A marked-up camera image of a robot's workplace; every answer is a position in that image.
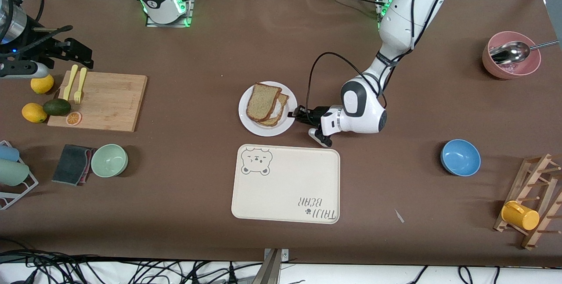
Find brown toy bread slice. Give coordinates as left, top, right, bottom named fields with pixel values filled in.
left=263, top=94, right=290, bottom=124
left=256, top=115, right=285, bottom=127
left=246, top=83, right=282, bottom=122

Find white round plate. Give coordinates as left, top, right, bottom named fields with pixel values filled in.
left=238, top=81, right=298, bottom=137

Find yellow plastic fork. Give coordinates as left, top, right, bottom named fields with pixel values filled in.
left=73, top=68, right=88, bottom=104

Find yellow plastic knife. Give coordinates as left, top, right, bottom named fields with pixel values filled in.
left=62, top=64, right=79, bottom=101

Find yellow toy lemon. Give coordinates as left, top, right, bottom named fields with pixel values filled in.
left=22, top=103, right=48, bottom=123
left=30, top=73, right=54, bottom=95

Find wooden cutting board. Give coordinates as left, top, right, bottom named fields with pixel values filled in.
left=47, top=70, right=148, bottom=133

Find dark green toy avocado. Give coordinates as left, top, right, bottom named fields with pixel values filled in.
left=43, top=98, right=72, bottom=117

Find cream bear print tray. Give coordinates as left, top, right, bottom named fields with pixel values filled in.
left=231, top=144, right=341, bottom=224

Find blue cup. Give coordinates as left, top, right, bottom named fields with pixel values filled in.
left=0, top=144, right=20, bottom=162

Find pale green bowl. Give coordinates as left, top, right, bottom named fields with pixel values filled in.
left=91, top=144, right=129, bottom=178

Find dark grey folded cloth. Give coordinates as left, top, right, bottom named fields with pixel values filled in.
left=51, top=144, right=93, bottom=186

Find pale green cup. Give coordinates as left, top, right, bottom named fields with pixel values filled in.
left=0, top=158, right=30, bottom=187

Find blue bowl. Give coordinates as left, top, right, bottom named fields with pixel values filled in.
left=440, top=139, right=482, bottom=177

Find pink bowl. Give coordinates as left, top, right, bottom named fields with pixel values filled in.
left=482, top=31, right=542, bottom=80

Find metal spoon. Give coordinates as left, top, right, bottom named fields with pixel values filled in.
left=490, top=40, right=560, bottom=65

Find wooden mug rack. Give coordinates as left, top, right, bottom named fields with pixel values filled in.
left=494, top=153, right=562, bottom=250

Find yellow mug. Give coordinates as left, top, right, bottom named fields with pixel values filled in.
left=501, top=201, right=540, bottom=231

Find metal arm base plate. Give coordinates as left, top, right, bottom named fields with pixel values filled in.
left=146, top=0, right=195, bottom=28
left=375, top=0, right=396, bottom=30

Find white wire dish rack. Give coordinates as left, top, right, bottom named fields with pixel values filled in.
left=0, top=140, right=39, bottom=211

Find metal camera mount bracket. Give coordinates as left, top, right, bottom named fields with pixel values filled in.
left=251, top=248, right=290, bottom=284

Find tangled black floor cables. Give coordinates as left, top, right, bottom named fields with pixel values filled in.
left=0, top=238, right=264, bottom=284

